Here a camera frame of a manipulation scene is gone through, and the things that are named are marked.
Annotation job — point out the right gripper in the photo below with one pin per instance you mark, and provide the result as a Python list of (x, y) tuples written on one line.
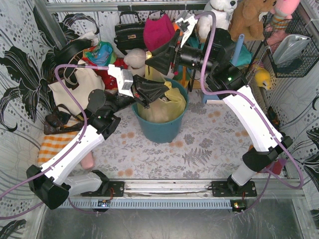
[(176, 53)]

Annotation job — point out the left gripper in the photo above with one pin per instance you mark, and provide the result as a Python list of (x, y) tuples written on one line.
[(137, 92)]

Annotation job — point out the yellow trash bag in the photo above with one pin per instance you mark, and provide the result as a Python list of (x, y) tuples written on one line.
[(166, 108)]

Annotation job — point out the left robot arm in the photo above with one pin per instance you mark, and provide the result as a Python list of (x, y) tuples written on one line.
[(51, 181)]

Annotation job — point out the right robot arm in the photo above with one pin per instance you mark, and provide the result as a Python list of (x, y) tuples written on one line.
[(268, 143)]

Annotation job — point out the magenta cloth bag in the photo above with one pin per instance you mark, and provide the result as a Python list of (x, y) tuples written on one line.
[(158, 32)]

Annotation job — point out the teal trash bin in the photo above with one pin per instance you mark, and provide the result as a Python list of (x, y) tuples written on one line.
[(162, 132)]

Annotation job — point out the cream canvas tote bag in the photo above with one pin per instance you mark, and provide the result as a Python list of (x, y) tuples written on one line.
[(80, 82)]

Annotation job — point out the brown patterned bag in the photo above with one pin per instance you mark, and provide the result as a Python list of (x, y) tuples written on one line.
[(56, 122)]

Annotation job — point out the cream plush lamb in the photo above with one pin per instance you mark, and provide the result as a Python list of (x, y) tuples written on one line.
[(135, 60)]

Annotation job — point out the red clothing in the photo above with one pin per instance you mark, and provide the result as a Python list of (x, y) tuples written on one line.
[(108, 80)]

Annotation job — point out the black leather handbag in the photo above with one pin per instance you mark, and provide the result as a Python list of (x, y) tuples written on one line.
[(131, 35)]

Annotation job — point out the blue floor mop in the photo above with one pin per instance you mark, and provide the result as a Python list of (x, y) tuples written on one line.
[(239, 47)]

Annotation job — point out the colorful printed cloth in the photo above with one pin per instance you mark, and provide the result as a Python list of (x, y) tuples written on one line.
[(102, 54)]

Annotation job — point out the white plush dog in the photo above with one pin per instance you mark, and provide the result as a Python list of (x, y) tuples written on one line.
[(223, 10)]

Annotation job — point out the teal folded cloth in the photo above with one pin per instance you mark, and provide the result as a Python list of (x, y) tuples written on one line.
[(244, 58)]

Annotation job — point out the black round hat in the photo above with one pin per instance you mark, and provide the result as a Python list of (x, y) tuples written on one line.
[(72, 52)]

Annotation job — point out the brown teddy bear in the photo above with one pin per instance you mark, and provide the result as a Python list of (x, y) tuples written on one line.
[(247, 19)]

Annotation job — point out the pink sponge roll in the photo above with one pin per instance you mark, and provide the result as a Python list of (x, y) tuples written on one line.
[(88, 161)]

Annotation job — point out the yellow plush toy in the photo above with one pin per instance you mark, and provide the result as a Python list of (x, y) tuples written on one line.
[(262, 76)]

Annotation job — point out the orange checkered towel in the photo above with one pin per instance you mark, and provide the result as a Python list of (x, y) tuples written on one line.
[(52, 145)]

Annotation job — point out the black orange cloth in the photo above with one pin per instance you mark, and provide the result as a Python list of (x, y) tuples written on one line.
[(273, 118)]

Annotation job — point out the silver foil pouch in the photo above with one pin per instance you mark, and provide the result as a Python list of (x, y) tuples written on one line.
[(290, 48)]

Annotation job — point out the pink plush toy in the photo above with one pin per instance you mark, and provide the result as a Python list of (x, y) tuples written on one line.
[(282, 13)]

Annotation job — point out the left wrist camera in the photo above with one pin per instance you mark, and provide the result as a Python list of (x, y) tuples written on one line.
[(124, 79)]

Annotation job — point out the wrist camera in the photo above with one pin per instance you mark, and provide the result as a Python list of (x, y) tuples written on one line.
[(124, 79), (186, 23)]

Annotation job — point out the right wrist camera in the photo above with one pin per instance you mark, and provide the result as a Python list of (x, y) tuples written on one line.
[(186, 23)]

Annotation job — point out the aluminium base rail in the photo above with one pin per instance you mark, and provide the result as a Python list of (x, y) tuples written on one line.
[(194, 194)]

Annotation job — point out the black wire basket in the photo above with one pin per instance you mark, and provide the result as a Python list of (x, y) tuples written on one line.
[(309, 57)]

